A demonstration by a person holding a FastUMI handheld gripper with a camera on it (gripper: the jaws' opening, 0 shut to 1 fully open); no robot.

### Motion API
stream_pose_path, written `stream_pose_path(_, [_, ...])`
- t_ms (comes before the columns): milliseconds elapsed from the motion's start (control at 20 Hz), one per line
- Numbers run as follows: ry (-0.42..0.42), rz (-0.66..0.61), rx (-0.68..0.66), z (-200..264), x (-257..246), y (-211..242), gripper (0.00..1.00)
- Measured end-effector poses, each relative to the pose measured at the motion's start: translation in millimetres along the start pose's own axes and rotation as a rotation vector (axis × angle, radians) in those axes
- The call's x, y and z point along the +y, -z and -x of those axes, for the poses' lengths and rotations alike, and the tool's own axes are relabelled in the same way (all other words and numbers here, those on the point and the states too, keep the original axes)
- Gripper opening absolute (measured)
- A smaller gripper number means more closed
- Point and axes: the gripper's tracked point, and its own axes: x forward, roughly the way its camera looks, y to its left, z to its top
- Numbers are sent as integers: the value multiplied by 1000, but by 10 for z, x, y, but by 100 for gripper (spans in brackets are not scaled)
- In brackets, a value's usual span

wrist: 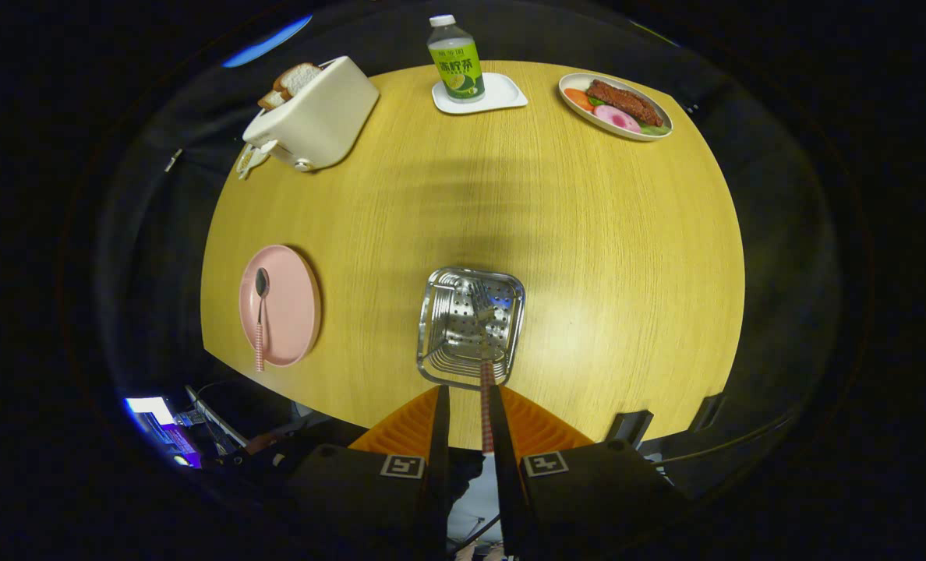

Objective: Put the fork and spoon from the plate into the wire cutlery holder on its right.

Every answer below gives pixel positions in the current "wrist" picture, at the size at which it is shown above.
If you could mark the oval plate of food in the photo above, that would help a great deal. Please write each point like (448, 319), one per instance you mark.
(627, 105)

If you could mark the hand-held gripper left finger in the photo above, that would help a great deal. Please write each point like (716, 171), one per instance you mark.
(440, 467)

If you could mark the large bread slice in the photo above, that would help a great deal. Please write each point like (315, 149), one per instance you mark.
(299, 78)

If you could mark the green label drink bottle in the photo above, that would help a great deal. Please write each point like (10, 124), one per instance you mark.
(459, 70)

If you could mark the white square coaster tray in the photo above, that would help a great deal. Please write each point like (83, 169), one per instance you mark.
(506, 92)

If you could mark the grey laptop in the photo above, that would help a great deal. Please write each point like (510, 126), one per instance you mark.
(217, 421)

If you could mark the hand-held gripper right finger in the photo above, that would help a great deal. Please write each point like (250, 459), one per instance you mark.
(506, 483)

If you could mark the small bread slice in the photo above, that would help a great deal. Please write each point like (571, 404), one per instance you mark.
(270, 100)

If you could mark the silver clip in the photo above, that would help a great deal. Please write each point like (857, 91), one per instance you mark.
(173, 160)

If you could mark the black bracket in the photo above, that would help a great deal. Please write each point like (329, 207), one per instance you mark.
(628, 427)
(708, 411)

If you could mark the lit computer screen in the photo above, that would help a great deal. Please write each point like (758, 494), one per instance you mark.
(159, 425)

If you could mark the pink round plate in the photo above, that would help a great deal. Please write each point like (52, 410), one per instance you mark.
(291, 304)

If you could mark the white toaster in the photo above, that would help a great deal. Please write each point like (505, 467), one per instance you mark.
(330, 117)

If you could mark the white divided seasoning dish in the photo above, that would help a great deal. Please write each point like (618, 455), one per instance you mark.
(246, 162)

